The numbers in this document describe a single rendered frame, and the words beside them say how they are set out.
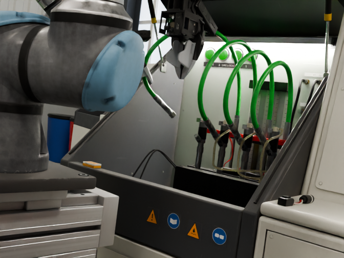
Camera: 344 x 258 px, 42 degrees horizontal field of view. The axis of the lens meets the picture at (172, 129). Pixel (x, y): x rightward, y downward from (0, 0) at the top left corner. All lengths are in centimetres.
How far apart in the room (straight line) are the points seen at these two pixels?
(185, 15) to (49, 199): 53
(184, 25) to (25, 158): 51
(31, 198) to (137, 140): 96
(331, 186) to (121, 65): 73
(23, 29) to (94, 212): 32
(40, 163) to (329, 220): 57
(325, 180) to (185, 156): 73
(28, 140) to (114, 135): 88
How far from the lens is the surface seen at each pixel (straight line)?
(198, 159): 140
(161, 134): 174
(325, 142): 122
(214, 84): 173
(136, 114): 161
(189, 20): 105
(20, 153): 68
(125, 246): 127
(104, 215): 80
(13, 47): 67
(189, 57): 108
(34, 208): 73
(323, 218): 97
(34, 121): 71
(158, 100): 139
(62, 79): 62
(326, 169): 120
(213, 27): 115
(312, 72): 155
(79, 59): 61
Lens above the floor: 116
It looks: 3 degrees down
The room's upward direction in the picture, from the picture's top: 7 degrees clockwise
